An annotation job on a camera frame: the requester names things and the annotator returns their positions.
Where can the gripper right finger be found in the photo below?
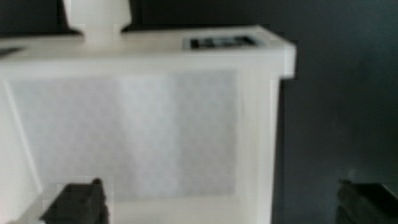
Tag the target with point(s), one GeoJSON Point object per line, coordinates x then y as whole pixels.
{"type": "Point", "coordinates": [368, 203]}

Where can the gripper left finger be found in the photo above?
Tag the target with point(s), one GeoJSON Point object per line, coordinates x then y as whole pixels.
{"type": "Point", "coordinates": [79, 206]}

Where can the white front drawer box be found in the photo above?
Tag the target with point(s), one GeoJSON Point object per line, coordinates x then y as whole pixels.
{"type": "Point", "coordinates": [143, 107]}

